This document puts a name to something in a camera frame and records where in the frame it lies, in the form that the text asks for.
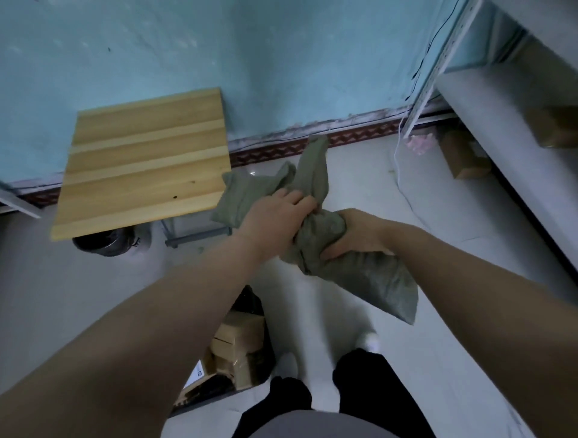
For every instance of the person's left hand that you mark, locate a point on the person's left hand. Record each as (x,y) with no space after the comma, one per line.
(275,221)

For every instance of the person's right hand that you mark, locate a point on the person's right hand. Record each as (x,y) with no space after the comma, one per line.
(366,232)

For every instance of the green woven sack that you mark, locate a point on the green woven sack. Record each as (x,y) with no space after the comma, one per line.
(375,280)

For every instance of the black plastic crate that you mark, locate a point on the black plastic crate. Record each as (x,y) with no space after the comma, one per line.
(253,302)

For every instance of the pile of brown cardboard boxes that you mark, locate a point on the pile of brown cardboard boxes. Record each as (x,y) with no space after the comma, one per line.
(239,331)

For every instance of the person's left forearm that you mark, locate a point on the person's left forearm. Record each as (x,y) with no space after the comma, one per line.
(135,352)

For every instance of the person's right forearm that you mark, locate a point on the person's right forearm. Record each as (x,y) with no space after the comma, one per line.
(496,325)

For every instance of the large tan cardboard carton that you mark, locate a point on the large tan cardboard carton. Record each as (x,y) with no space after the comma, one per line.
(465,155)

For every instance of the white right shoe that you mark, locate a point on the white right shoe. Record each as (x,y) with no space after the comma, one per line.
(368,342)

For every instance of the white shoe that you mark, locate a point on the white shoe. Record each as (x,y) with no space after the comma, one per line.
(286,365)
(368,342)

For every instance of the white left shoe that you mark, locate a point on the white left shoe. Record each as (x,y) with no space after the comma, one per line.
(286,365)

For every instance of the wooden folding table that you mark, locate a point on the wooden folding table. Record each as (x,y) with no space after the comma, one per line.
(144,158)

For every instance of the black trousers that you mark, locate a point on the black trousers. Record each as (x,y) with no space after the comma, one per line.
(375,388)

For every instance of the black trash bin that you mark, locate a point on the black trash bin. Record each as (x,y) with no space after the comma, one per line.
(104,243)

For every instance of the grey shirt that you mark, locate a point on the grey shirt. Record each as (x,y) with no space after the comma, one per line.
(325,426)

